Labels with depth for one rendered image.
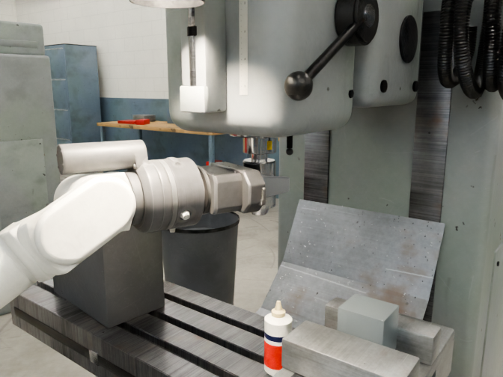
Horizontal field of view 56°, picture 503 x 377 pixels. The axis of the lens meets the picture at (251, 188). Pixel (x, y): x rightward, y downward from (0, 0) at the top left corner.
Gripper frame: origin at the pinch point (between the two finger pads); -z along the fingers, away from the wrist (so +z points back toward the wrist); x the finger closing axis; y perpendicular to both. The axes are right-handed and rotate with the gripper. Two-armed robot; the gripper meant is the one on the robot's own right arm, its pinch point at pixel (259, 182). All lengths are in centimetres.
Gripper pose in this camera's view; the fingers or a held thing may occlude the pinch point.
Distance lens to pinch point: 66.4
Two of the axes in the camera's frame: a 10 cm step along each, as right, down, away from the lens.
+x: -5.5, -1.8, 8.2
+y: -0.1, 9.8, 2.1
